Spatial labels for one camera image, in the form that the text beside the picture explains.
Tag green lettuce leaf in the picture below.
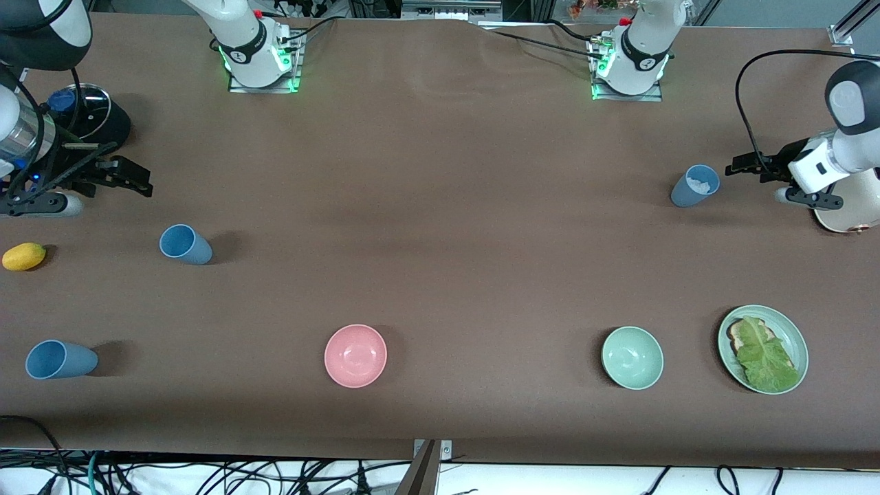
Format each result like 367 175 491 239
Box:
736 316 802 391

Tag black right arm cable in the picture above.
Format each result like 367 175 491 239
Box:
0 65 94 204

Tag mint green bowl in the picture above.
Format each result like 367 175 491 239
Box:
601 326 665 391

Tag power strip with plugs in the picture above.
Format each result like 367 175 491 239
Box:
272 0 348 18

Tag cream toaster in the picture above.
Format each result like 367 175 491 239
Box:
813 170 880 235

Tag blue plastic cup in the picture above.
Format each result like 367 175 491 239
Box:
159 224 214 266
25 340 99 380
670 164 721 208

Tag glass lid blue knob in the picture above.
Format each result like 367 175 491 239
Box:
47 83 111 142

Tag aluminium frame profile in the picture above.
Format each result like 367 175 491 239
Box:
828 0 880 47

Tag mint green plate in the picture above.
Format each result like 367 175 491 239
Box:
718 305 810 395

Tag black pot blue handle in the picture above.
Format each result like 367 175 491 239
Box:
52 96 132 157

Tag grey metal device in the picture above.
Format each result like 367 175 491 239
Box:
401 0 504 21

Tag yellow lemon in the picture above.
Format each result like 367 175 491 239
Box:
1 242 47 272

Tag toasted bread slice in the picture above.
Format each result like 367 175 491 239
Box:
729 318 796 369

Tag black floor cable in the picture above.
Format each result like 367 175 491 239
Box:
0 415 66 475

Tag red green toy items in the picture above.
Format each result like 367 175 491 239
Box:
567 0 623 18

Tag dark camera stand pole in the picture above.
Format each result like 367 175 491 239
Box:
394 440 441 495

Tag brown table cover cloth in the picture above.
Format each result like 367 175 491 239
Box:
0 12 880 470

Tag pink bowl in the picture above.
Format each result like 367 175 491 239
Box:
324 324 388 389

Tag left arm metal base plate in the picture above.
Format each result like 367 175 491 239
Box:
590 38 664 102

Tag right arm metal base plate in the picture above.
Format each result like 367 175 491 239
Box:
228 31 304 94

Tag black base cable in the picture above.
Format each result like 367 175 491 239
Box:
481 19 600 57
278 15 338 43

